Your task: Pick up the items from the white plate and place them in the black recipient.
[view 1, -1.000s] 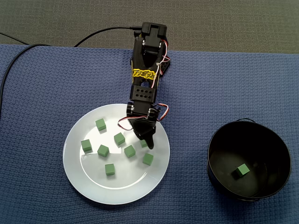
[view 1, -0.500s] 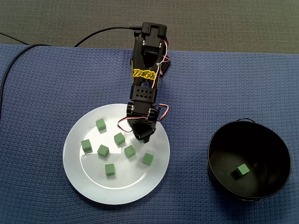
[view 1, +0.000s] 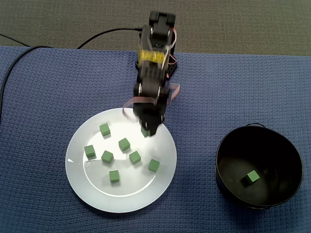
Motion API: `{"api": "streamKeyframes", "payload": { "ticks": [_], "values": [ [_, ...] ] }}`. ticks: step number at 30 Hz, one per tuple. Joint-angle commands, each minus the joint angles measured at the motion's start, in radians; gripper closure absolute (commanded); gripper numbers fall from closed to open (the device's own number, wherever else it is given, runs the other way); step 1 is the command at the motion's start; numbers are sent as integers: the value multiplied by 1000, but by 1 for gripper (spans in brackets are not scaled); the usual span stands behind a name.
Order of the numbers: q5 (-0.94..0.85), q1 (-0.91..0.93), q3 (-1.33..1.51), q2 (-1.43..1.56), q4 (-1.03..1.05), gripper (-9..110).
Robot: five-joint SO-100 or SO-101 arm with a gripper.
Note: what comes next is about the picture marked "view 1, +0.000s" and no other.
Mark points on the black robot arm with stickers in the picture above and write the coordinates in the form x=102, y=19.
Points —
x=155, y=72

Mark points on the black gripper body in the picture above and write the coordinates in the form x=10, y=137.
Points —
x=150, y=124

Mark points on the white round plate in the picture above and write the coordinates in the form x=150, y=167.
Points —
x=121, y=194

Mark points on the blue woven table mat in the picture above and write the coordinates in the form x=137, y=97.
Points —
x=36, y=170

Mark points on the black metal bucket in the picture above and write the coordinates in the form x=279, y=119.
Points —
x=289, y=157

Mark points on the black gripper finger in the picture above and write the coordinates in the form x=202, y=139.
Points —
x=142, y=125
x=153, y=129

